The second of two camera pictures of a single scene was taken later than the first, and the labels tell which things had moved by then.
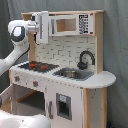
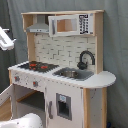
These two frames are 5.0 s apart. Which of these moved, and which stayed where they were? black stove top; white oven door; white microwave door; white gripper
Moved: white gripper
Stayed: white microwave door; white oven door; black stove top
